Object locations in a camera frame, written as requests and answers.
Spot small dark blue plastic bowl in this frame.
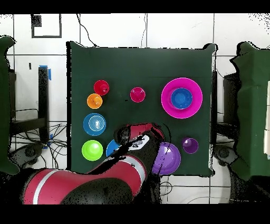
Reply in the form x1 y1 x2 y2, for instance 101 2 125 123
170 88 193 110

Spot purple plastic bowl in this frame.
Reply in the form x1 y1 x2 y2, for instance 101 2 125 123
151 142 181 175

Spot large pink plastic bowl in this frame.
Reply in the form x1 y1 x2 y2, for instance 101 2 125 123
161 77 204 119

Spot magenta plastic cup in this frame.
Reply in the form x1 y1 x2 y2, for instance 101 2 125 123
130 87 146 104

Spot orange plastic cup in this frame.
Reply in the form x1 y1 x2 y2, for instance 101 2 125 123
86 93 103 110

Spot shallow light blue plastic bowl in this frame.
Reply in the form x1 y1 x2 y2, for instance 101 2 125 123
83 113 107 136

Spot large light blue plastic bowl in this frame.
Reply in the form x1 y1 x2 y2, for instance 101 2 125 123
105 139 122 157

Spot red plastic cup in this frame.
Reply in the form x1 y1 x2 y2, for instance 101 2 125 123
93 79 110 96

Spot dark green tablecloth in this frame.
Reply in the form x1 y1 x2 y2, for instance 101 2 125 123
66 41 218 177

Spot green plastic bowl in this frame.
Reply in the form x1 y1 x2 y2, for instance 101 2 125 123
81 139 104 162

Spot purple plastic cup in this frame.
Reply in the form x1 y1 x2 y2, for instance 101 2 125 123
181 137 199 154

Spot green cloth covered side table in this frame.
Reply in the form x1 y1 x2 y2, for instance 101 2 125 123
229 41 270 180
0 35 20 175

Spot tangle of floor cables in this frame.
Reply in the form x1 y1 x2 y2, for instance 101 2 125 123
10 123 68 170

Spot thin black floor cable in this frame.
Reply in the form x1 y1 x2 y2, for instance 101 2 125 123
75 13 99 48

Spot dark square floor frame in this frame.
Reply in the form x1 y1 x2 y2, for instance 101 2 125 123
31 13 62 39

